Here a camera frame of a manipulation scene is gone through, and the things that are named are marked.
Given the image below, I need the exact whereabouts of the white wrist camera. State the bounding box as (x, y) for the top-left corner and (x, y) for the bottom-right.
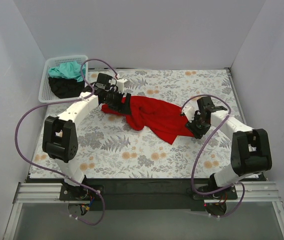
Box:
(110, 78), (129, 93)
(180, 105), (197, 123)

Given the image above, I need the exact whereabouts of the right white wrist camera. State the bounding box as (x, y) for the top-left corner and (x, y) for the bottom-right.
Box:
(180, 105), (197, 123)

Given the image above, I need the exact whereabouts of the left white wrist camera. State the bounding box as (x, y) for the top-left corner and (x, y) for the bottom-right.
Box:
(110, 78), (129, 93)

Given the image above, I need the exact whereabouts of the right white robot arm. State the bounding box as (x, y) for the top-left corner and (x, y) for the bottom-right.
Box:
(181, 94), (273, 199)

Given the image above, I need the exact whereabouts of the black t shirt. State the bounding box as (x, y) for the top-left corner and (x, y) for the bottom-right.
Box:
(48, 77), (85, 99)

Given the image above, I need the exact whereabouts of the teal t shirt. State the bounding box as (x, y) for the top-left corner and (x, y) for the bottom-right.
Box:
(48, 61), (85, 83)

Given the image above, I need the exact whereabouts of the aluminium frame rail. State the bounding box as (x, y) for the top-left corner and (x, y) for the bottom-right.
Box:
(14, 181), (282, 203)

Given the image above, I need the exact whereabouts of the white plastic laundry basket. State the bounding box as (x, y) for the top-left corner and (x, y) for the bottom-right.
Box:
(38, 55), (88, 103)

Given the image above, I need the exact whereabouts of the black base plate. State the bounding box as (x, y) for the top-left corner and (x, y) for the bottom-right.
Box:
(59, 177), (238, 211)

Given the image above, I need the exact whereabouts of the floral table cloth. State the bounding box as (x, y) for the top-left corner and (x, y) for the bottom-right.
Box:
(29, 69), (267, 179)

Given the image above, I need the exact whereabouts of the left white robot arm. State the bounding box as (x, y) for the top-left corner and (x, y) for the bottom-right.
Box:
(42, 73), (131, 200)

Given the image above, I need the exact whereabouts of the red t shirt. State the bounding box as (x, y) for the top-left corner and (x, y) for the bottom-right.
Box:
(101, 96), (194, 144)

